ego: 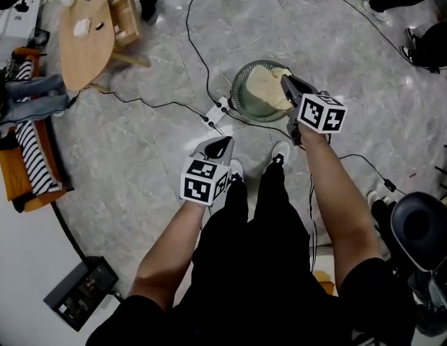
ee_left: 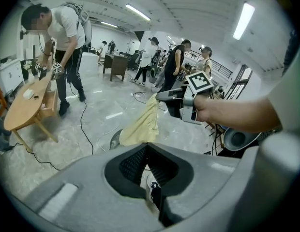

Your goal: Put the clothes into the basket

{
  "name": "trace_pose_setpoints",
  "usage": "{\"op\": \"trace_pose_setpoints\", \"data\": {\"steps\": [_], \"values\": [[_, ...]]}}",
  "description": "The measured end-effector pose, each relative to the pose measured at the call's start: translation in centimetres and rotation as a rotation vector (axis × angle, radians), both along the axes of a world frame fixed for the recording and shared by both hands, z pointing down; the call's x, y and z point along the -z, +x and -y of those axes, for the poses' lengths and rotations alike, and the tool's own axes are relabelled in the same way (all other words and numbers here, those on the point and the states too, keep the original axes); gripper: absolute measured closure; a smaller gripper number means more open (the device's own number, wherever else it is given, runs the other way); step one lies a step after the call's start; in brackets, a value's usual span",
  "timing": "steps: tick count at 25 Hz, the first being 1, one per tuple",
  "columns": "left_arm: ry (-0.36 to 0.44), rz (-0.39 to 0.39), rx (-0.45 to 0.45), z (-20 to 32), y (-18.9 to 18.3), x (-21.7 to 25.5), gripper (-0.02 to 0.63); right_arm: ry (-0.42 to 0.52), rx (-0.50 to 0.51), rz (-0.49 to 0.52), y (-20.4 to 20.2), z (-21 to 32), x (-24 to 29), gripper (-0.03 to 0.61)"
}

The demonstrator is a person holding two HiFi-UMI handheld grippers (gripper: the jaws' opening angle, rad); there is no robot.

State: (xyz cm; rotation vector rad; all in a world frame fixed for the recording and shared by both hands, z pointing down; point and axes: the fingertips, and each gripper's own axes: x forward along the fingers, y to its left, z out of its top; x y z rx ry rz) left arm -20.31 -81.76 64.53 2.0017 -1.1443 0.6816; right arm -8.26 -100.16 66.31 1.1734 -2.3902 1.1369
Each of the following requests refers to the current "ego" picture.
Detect white tissue pack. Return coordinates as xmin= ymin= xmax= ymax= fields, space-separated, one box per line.
xmin=72 ymin=17 xmax=92 ymax=37

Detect wooden crate stool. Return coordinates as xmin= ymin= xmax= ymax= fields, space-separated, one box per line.
xmin=109 ymin=0 xmax=142 ymax=49

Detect oval wooden table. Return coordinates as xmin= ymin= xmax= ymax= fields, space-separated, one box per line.
xmin=58 ymin=0 xmax=152 ymax=94

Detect person's black shirt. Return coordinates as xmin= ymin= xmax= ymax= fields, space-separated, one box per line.
xmin=84 ymin=256 xmax=416 ymax=346

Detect white cabinet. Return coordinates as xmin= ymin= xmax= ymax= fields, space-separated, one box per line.
xmin=0 ymin=0 xmax=43 ymax=61

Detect orange sofa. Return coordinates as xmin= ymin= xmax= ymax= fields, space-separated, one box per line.
xmin=0 ymin=47 xmax=68 ymax=214

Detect black framed screen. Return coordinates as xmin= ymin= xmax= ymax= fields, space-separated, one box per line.
xmin=43 ymin=255 xmax=120 ymax=333

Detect white power strip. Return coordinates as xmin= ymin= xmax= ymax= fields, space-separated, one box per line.
xmin=204 ymin=96 xmax=232 ymax=126

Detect person's left forearm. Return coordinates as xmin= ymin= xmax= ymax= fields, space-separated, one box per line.
xmin=127 ymin=199 xmax=207 ymax=314

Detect person's black trousers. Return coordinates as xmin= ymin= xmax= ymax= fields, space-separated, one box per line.
xmin=200 ymin=161 xmax=314 ymax=277

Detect black floor cable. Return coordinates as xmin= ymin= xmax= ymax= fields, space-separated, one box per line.
xmin=152 ymin=0 xmax=221 ymax=107
xmin=99 ymin=90 xmax=225 ymax=137
xmin=315 ymin=0 xmax=441 ymax=74

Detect green wire basket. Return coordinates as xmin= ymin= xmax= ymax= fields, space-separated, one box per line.
xmin=230 ymin=59 xmax=299 ymax=123

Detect black cable with adapter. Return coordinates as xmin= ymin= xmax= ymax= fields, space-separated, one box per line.
xmin=225 ymin=110 xmax=407 ymax=196

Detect person's right white shoe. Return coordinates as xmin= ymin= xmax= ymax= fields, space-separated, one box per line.
xmin=270 ymin=141 xmax=291 ymax=166

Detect black-and-white striped garment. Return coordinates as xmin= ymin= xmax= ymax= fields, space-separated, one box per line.
xmin=4 ymin=60 xmax=64 ymax=196

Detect black shell chair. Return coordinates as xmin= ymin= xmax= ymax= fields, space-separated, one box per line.
xmin=390 ymin=191 xmax=447 ymax=315

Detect person's black tether cable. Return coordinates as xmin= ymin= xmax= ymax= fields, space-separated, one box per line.
xmin=307 ymin=171 xmax=319 ymax=274

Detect person's right forearm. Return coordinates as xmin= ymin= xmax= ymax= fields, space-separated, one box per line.
xmin=298 ymin=125 xmax=386 ymax=296

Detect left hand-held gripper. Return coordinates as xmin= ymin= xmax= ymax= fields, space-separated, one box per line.
xmin=179 ymin=136 xmax=236 ymax=208

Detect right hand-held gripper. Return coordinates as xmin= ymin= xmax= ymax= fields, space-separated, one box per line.
xmin=280 ymin=74 xmax=349 ymax=146

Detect cream clothes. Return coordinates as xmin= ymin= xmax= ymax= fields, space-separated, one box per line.
xmin=246 ymin=65 xmax=295 ymax=112

